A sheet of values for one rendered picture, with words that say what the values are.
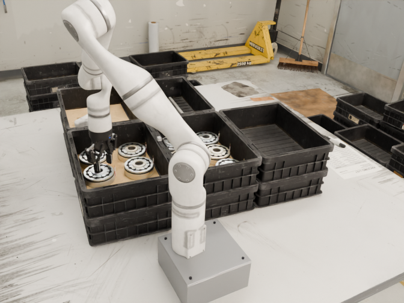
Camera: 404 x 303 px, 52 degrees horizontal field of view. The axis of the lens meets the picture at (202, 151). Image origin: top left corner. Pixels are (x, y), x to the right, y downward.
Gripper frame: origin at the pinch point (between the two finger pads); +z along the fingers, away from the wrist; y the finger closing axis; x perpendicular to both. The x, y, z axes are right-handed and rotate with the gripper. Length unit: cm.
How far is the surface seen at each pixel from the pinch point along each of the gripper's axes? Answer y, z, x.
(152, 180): -5.0, -5.1, -24.0
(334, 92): 338, 87, -17
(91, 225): -20.1, 7.3, -11.7
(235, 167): 17.1, -4.3, -42.0
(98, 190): -17.7, -5.2, -13.7
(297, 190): 40, 12, -59
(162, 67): 163, 32, 84
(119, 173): 3.6, 4.8, -3.8
